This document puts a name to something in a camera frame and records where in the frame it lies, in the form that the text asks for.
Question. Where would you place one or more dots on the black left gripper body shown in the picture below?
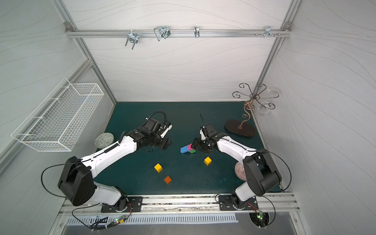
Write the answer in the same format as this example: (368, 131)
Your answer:
(161, 141)

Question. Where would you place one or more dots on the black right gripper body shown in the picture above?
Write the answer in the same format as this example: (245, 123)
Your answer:
(201, 143)

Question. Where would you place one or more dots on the yellow lego brick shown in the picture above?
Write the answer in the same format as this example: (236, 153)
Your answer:
(207, 161)
(158, 168)

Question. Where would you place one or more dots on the blue lego brick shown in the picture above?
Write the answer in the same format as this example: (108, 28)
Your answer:
(185, 149)

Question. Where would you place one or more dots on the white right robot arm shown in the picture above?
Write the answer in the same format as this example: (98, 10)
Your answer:
(261, 172)

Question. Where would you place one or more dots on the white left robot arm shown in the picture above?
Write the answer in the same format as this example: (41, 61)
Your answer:
(77, 178)

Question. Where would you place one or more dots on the orange lego brick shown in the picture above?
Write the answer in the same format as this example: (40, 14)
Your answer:
(167, 179)

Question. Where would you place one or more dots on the dark oval stand base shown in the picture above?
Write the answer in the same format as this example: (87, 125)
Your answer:
(240, 128)

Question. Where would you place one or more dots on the green mat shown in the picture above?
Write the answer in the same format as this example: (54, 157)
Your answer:
(135, 173)

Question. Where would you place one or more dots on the pink patterned round bowl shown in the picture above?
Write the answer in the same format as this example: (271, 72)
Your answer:
(240, 171)

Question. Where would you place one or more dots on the green patterned round bowl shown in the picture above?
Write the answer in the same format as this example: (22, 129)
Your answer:
(104, 140)

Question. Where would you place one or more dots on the copper curled hook stand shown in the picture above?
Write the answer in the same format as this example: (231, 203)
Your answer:
(255, 98)

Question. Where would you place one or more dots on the metal U-bolt clamp left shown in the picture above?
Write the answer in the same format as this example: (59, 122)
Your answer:
(132, 39)

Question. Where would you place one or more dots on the metal u-bolt clamp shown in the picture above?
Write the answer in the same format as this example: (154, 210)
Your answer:
(132, 39)
(161, 32)

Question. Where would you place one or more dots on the metal U-bolt clamp middle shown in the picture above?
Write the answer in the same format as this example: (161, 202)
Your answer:
(161, 32)

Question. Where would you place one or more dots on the metal clamp right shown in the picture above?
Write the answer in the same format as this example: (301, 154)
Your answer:
(268, 33)

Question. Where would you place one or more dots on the aluminium top crossbar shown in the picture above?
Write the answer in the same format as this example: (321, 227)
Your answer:
(175, 33)

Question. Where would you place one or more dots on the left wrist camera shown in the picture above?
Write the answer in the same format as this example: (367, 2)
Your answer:
(158, 128)

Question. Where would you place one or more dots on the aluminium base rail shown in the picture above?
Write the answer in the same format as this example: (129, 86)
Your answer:
(187, 203)

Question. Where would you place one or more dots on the white slotted cable duct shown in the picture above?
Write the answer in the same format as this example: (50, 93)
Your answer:
(148, 219)

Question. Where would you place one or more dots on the white wire basket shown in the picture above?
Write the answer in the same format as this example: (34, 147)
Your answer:
(56, 124)

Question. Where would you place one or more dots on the small metal bracket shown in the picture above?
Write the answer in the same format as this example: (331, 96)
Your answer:
(196, 32)

